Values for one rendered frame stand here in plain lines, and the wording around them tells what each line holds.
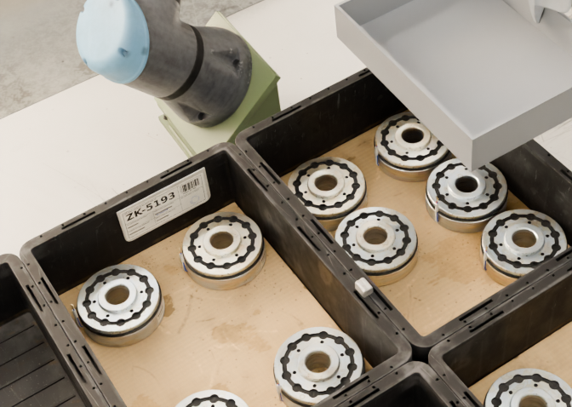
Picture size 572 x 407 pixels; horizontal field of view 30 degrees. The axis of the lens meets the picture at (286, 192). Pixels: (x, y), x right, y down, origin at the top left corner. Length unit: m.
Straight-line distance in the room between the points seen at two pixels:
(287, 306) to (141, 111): 0.57
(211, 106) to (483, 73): 0.46
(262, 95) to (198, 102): 0.09
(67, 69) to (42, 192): 1.32
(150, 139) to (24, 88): 1.28
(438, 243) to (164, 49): 0.45
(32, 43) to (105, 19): 1.63
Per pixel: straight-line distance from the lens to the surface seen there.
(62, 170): 1.70
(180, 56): 1.49
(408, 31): 1.31
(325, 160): 1.41
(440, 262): 1.34
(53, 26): 3.13
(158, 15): 1.48
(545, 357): 1.27
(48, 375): 1.32
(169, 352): 1.29
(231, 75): 1.54
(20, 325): 1.37
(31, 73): 3.00
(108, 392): 1.16
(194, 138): 1.61
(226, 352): 1.28
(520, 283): 1.20
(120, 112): 1.77
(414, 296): 1.31
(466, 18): 1.32
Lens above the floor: 1.89
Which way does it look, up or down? 48 degrees down
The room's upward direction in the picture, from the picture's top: 8 degrees counter-clockwise
